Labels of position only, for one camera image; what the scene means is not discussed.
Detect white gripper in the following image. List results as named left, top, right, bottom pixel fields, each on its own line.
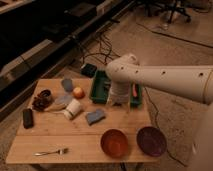
left=109, top=81, right=130, bottom=104

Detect red chili pepper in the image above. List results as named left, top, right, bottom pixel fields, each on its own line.
left=132, top=84, right=137, bottom=98

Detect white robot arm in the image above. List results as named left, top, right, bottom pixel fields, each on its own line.
left=105, top=54, right=213, bottom=171

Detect orange red bowl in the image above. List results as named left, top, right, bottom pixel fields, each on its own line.
left=100, top=129, right=128, bottom=158

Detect dark purple bowl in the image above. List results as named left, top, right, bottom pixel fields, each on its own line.
left=136, top=126, right=167, bottom=157

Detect green plastic tray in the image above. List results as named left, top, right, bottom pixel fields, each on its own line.
left=89, top=70, right=142, bottom=108

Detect blue sponge cloth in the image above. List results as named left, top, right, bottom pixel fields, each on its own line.
left=86, top=109, right=106, bottom=125

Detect black box on floor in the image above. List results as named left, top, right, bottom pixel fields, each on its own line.
left=81, top=63, right=97, bottom=78

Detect orange apple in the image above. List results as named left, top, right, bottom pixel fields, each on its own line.
left=73, top=87, right=85, bottom=99

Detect white paper cup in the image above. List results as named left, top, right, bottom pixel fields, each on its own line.
left=63, top=99, right=82, bottom=120

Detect blue grey lid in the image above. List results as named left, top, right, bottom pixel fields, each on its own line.
left=55, top=94, right=72, bottom=105

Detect wooden brush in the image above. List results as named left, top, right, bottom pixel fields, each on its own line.
left=44, top=103, right=66, bottom=112

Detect silver fork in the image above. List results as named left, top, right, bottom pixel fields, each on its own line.
left=34, top=148, right=69, bottom=156

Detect black rectangular block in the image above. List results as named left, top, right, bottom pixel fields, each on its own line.
left=23, top=108, right=34, bottom=129

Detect black office chair base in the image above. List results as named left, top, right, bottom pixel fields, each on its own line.
left=140, top=0, right=191, bottom=24

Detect black floor cables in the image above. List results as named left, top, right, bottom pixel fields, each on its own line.
left=74, top=33, right=123, bottom=68

